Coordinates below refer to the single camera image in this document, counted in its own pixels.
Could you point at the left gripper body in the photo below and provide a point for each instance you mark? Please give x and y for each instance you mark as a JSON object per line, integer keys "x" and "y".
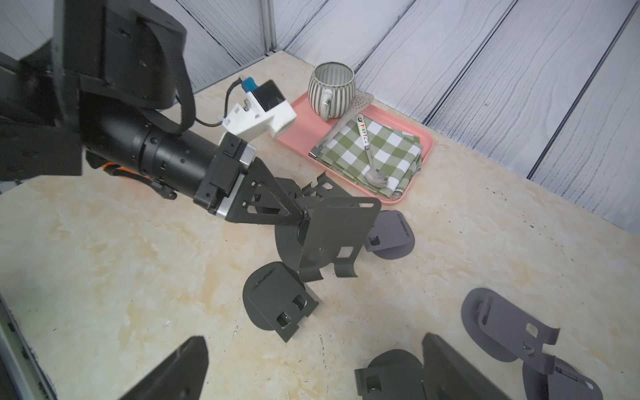
{"x": 225, "y": 174}

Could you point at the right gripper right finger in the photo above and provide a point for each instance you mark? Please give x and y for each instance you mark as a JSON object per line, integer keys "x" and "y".
{"x": 448, "y": 375}

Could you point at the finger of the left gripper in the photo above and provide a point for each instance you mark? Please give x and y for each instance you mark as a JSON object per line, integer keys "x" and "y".
{"x": 239, "y": 212}
{"x": 276, "y": 201}

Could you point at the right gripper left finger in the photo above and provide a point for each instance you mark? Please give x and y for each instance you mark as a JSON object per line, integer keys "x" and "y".
{"x": 180, "y": 376}

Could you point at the dark green phone stand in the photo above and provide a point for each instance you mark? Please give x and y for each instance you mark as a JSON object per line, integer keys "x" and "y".
{"x": 395, "y": 374}
{"x": 324, "y": 188}
{"x": 334, "y": 232}
{"x": 276, "y": 299}

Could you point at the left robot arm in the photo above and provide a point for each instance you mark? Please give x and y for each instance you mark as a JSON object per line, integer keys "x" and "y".
{"x": 111, "y": 89}

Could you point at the pink tray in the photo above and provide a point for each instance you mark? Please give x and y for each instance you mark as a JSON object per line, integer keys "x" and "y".
{"x": 309, "y": 129}

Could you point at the green checkered cloth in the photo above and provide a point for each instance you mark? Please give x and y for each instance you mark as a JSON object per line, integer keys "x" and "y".
{"x": 395, "y": 153}

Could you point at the orange plastic bowl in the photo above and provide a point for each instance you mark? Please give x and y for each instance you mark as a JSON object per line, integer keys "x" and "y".
{"x": 116, "y": 170}

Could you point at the white handled spoon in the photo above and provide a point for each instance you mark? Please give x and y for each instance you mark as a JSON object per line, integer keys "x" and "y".
{"x": 374, "y": 176}

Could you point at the left aluminium frame post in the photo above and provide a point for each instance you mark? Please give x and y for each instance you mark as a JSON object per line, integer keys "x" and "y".
{"x": 268, "y": 26}

